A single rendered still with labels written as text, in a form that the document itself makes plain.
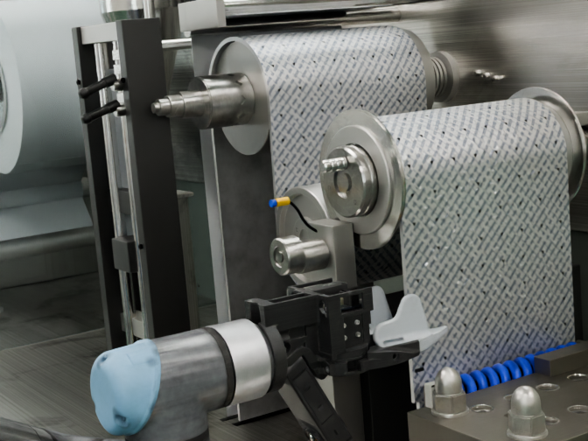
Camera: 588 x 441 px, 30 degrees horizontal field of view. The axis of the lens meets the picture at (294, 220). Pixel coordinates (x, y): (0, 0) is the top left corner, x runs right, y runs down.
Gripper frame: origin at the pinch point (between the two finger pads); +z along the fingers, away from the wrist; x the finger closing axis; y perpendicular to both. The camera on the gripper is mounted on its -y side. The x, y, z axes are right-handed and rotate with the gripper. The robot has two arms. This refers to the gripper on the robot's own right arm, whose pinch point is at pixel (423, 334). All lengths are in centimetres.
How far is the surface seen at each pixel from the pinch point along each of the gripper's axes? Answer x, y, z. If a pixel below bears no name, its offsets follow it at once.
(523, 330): -0.3, -2.3, 13.7
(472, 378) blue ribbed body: -3.1, -4.8, 3.5
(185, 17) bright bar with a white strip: 37, 35, -5
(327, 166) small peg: 4.7, 18.2, -7.1
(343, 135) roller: 7.6, 20.8, -2.9
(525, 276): -0.3, 3.6, 14.4
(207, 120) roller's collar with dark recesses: 29.0, 22.6, -7.4
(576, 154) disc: -0.2, 16.0, 23.0
